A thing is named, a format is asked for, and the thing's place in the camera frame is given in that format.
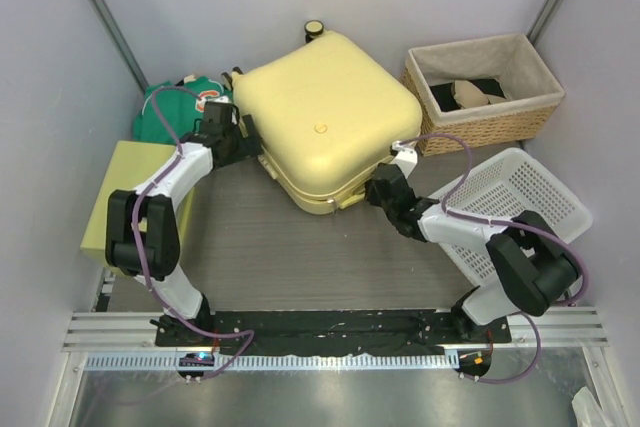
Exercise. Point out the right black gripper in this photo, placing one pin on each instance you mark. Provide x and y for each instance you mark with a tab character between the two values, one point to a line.
369	192

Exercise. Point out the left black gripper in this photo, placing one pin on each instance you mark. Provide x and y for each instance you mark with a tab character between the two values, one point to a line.
250	147

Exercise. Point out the yellow hard-shell suitcase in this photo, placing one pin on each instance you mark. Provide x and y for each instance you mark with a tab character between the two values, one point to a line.
327	114

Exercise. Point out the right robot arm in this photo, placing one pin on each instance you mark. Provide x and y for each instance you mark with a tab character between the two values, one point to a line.
533	266

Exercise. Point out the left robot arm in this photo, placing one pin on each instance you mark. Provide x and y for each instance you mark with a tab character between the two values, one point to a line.
142	233

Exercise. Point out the green jersey with G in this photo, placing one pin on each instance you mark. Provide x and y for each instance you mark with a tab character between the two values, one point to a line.
182	111

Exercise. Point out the black cloth in basket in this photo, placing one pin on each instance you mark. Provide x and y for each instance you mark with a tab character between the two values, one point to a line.
442	92

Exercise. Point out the white plastic mesh basket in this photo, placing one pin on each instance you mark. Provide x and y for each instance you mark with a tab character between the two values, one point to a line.
512	182

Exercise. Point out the beige cloth in basket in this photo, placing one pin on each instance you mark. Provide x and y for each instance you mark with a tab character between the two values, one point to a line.
467	95

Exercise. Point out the yellow-green drawer box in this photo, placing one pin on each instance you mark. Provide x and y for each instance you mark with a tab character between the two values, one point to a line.
131	164

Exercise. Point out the wicker basket with liner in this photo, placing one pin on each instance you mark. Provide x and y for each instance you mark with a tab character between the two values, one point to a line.
531	90

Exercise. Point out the white crumpled plastic bag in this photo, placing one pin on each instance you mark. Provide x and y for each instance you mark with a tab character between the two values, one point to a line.
587	410

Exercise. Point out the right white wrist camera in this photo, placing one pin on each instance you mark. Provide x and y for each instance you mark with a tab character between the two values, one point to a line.
404	156

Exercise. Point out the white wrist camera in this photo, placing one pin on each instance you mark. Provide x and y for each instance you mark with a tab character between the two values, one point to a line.
404	156
220	113

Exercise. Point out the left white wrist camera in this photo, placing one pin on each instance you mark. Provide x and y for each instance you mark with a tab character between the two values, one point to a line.
220	113

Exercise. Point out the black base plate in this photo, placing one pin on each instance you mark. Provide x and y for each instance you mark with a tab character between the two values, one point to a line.
342	333

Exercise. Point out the aluminium rail frame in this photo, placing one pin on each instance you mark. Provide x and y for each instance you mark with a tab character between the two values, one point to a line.
532	382

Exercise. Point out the white slotted cable duct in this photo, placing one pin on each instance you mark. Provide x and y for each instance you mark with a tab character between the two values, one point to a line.
198	361

